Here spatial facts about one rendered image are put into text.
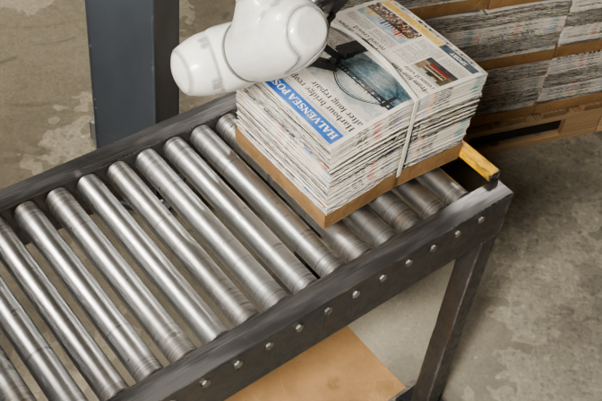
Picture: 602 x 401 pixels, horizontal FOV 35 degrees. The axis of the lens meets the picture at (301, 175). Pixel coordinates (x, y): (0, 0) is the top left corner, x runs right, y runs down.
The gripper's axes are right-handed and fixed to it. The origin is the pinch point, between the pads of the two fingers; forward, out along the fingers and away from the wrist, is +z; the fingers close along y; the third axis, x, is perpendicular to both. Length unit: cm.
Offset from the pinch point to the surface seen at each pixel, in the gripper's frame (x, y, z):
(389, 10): -8.5, 8.8, 14.9
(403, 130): 14.9, 16.2, -0.7
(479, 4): -36, 43, 86
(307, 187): 9.3, 28.4, -16.2
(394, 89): 11.0, 9.4, -1.5
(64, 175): -23, 38, -48
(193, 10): -146, 108, 72
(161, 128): -24, 36, -26
